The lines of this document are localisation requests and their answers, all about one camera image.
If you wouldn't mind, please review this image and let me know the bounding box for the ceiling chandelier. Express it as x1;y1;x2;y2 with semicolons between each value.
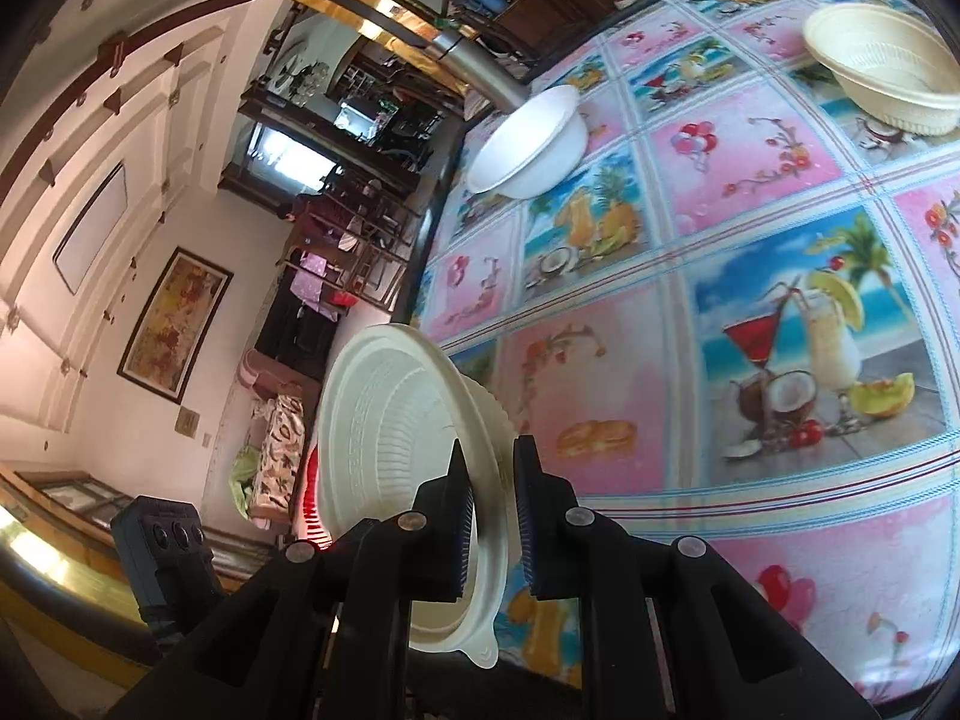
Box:
270;52;331;102

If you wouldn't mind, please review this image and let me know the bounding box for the framed wall painting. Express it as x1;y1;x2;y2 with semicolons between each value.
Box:
118;246;235;406

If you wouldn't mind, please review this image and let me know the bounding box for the red glass plate with sticker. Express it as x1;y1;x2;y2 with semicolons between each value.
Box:
298;444;335;552

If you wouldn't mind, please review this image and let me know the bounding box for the patterned cloth pile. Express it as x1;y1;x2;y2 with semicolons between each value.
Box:
247;394;308;526

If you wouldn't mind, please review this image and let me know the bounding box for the dark low cabinet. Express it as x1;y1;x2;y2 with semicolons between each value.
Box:
255;289;338;391

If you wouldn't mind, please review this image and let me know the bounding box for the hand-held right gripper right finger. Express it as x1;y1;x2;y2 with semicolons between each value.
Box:
512;433;882;720

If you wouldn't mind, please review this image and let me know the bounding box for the green cloth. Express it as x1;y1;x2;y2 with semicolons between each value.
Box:
229;446;260;518

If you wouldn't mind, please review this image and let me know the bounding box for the rectangular ceiling light panel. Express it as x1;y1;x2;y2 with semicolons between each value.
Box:
52;161;127;295

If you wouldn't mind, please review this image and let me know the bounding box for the gold mirrored pillar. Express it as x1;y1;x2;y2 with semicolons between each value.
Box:
289;0;481;46

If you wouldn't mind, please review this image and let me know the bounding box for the pink armchair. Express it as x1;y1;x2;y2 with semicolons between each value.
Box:
238;349;301;398

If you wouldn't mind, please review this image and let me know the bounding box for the white plastic bowl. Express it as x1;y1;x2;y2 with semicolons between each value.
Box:
465;85;590;200

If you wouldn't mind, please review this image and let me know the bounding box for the small steel thermos bottle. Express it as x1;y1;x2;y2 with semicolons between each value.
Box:
433;28;530;110

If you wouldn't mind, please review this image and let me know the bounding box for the pink dining table cloth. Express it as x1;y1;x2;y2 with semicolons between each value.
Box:
289;251;357;316

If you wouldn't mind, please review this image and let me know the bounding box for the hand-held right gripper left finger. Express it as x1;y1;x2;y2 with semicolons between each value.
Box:
105;439;475;720

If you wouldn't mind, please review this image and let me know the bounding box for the cream plastic bowl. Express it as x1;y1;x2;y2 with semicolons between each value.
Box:
802;2;960;134
315;324;518;670

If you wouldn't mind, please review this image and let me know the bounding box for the dark wooden chair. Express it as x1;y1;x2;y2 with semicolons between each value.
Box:
330;187;421;308

